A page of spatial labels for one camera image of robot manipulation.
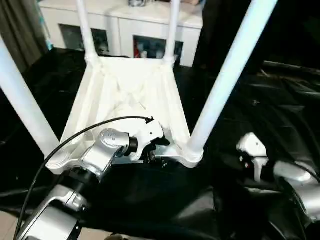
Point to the pale blue small box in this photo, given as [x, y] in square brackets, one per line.
[49, 42]

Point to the black backdrop cloth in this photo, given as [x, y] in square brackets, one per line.
[287, 27]

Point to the grey robot waist part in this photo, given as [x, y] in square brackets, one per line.
[118, 236]

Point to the grey metal rod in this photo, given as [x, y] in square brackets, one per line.
[292, 66]

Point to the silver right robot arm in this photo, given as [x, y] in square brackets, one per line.
[300, 185]

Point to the grey patterned ornament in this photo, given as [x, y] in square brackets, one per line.
[136, 2]

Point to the black work mat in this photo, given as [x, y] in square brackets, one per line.
[262, 112]

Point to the grey curtain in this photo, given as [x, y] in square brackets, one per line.
[20, 25]

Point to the white glass-door cabinet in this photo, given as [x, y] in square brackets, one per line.
[125, 25]

